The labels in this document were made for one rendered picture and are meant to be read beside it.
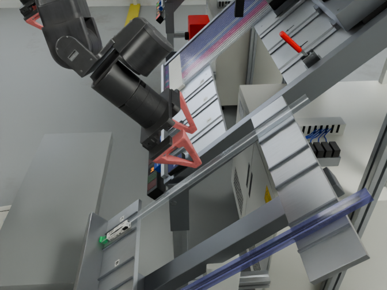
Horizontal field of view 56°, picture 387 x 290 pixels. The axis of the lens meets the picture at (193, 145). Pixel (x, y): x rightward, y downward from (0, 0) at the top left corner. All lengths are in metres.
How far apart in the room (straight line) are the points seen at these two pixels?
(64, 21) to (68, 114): 2.14
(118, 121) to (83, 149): 1.24
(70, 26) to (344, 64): 0.54
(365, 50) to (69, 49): 0.57
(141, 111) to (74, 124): 2.00
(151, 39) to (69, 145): 0.84
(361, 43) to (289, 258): 0.71
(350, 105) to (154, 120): 1.10
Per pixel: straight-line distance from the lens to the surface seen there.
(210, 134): 0.92
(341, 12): 0.82
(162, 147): 0.55
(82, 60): 0.54
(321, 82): 0.83
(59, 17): 0.55
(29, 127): 2.62
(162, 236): 1.74
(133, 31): 0.54
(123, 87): 0.54
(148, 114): 0.56
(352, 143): 1.33
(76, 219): 1.05
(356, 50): 0.82
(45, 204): 1.12
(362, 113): 1.52
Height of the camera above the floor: 1.35
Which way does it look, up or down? 37 degrees down
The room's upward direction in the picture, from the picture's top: straight up
